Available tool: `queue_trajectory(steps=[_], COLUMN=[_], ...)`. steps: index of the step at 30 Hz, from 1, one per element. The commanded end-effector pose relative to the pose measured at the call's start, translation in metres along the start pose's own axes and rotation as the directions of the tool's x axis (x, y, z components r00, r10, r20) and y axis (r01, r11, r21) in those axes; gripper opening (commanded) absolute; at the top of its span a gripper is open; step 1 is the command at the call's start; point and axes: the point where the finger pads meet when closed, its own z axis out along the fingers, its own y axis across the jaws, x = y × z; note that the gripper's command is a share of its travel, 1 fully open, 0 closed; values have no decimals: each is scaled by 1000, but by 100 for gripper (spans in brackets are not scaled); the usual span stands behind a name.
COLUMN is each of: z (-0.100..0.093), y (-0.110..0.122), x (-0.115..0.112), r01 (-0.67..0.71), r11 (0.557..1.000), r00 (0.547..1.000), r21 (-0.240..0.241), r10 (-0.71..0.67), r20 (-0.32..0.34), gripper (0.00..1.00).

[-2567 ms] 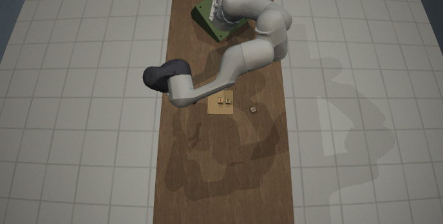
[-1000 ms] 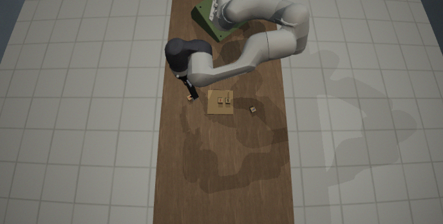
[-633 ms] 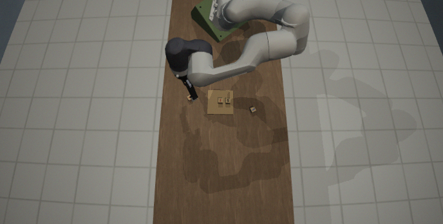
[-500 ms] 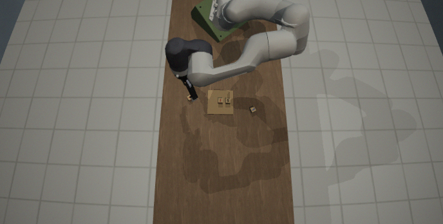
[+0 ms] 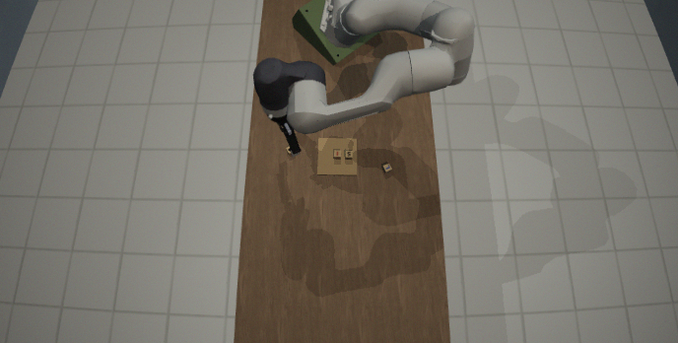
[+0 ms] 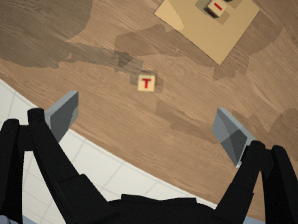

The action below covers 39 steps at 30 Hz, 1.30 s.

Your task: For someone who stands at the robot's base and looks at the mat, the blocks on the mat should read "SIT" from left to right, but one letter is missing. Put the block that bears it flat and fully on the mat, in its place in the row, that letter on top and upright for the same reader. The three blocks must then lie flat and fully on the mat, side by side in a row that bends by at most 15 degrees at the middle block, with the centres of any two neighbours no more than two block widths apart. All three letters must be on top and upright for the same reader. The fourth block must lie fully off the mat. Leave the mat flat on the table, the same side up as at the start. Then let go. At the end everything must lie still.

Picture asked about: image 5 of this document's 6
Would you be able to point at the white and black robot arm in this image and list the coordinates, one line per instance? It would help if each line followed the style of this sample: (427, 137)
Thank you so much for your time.
(396, 76)

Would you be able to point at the tan square mat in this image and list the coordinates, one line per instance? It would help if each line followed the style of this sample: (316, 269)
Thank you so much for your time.
(325, 160)

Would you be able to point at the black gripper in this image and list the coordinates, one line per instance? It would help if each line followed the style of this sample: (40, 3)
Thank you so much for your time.
(291, 137)

